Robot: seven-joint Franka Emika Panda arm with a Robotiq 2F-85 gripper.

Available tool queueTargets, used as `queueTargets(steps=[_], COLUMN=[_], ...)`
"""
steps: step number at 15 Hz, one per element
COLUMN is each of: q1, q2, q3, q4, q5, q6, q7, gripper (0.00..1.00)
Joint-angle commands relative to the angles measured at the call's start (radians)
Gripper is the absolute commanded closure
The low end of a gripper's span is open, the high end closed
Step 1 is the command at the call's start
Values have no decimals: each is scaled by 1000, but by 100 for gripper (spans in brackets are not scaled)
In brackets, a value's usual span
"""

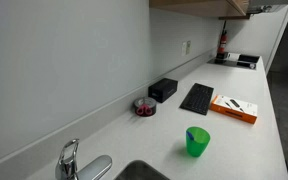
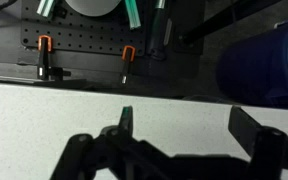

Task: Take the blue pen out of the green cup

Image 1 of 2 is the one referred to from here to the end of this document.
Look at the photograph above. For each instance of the black computer keyboard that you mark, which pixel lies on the black computer keyboard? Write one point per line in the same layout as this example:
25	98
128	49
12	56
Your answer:
197	98

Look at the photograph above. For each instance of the grey overhead appliance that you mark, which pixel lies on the grey overhead appliance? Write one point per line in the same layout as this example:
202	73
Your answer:
267	5

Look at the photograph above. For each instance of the blue capped white pen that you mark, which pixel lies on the blue capped white pen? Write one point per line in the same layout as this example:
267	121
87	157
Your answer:
189	135

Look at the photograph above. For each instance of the chrome sink faucet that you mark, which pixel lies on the chrome sink faucet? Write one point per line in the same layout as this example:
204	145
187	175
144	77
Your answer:
94	168

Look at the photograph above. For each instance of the orange white product box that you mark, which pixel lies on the orange white product box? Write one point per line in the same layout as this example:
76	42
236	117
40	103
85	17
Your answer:
234	108

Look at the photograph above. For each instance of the wooden wall cabinet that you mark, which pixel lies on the wooden wall cabinet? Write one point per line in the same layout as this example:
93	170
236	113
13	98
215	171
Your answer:
200	6

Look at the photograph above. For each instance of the red fire extinguisher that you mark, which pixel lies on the red fire extinguisher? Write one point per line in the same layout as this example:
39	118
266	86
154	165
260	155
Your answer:
222	41

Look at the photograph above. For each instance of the beige wall plate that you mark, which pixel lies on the beige wall plate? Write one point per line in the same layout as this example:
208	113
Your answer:
188	47

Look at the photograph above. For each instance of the green plastic cup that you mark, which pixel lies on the green plastic cup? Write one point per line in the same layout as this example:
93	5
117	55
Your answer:
197	146

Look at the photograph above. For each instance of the black rectangular box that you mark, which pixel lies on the black rectangular box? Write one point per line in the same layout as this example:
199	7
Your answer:
164	89

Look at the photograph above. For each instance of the stainless steel sink basin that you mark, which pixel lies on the stainless steel sink basin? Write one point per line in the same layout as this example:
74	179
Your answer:
139	171

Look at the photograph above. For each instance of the white wall power outlet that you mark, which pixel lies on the white wall power outlet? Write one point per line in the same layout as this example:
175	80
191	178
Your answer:
183	48

